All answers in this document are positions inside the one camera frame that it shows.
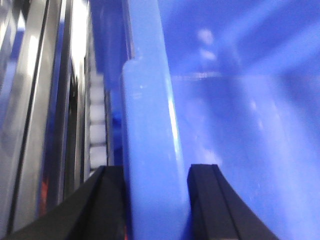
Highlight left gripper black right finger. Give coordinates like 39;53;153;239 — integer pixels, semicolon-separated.
187;164;277;240

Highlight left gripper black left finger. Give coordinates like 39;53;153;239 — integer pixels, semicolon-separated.
6;166;126;240

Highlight large blue plastic bin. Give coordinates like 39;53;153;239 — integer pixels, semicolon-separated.
90;0;320;240

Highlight white conveyor belt links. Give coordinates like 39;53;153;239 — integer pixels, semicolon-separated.
88;49;109;176

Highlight stainless steel conveyor side rail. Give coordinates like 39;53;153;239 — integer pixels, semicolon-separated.
0;0;91;238

